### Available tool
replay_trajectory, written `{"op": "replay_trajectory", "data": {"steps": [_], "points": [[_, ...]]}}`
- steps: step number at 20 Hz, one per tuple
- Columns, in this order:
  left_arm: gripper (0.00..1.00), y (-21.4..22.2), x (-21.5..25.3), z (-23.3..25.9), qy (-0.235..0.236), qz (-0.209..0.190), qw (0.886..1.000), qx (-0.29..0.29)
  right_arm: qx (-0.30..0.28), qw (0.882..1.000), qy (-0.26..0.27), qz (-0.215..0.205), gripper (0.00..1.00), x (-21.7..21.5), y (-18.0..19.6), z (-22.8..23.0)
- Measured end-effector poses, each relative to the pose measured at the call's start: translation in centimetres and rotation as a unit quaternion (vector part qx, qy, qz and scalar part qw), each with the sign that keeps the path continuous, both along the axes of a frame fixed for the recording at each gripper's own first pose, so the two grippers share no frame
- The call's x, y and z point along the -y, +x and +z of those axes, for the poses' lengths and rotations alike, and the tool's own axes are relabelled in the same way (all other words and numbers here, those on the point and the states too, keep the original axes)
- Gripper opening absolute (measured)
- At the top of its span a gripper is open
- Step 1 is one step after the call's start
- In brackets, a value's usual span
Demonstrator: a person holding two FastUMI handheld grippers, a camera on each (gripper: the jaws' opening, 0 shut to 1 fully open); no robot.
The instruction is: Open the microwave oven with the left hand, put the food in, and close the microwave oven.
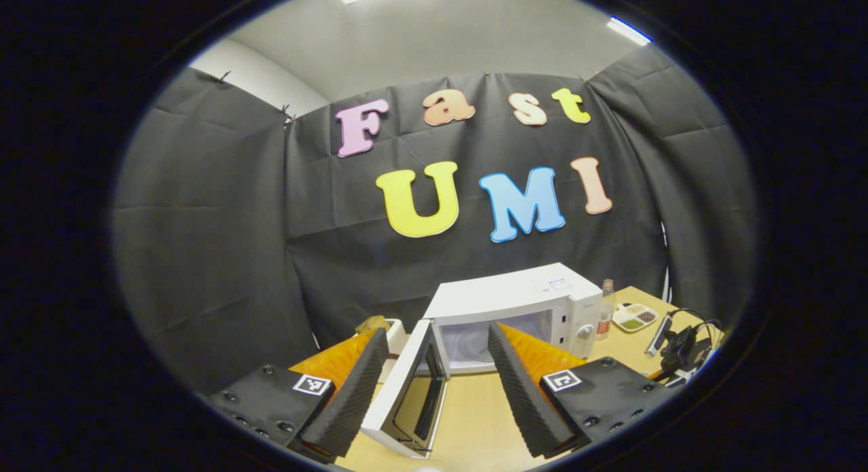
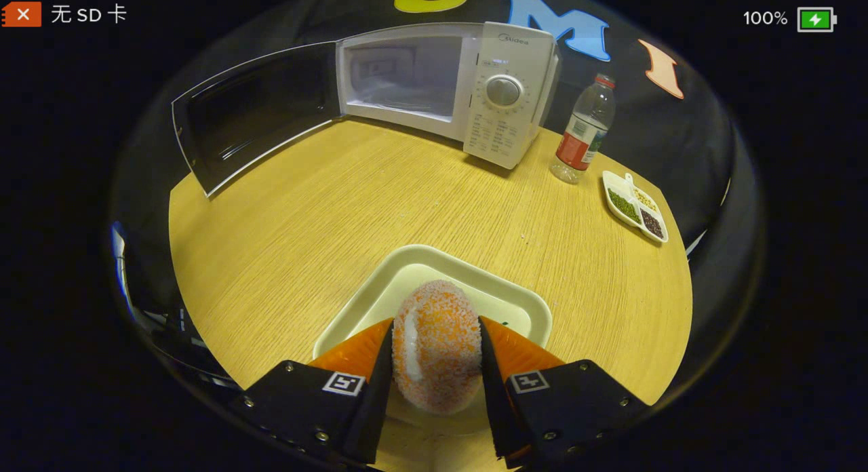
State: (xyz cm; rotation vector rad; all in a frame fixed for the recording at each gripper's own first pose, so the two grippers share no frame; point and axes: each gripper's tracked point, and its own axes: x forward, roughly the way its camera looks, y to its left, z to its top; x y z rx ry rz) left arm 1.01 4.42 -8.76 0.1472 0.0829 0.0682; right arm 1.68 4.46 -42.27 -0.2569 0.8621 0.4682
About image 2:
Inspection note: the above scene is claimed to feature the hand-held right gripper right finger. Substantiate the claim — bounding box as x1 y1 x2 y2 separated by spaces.
478 315 652 469

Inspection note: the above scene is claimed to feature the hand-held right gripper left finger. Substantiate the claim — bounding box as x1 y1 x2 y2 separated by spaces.
234 316 395 466

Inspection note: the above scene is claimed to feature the sugar-coated bread roll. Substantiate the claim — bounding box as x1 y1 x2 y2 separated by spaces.
392 279 484 416

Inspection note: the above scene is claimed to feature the white microwave oven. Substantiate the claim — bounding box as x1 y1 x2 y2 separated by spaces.
171 21 562 198

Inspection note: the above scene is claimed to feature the cream square tray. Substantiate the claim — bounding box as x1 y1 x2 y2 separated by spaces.
312 244 553 437

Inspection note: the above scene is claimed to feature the white divided bean dish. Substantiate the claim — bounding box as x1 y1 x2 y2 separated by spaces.
602 170 670 244

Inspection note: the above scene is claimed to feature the clear plastic water bottle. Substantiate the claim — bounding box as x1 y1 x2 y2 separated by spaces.
549 73 618 185

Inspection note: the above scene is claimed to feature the black backdrop cloth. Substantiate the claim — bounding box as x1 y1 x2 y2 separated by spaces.
108 0 767 418

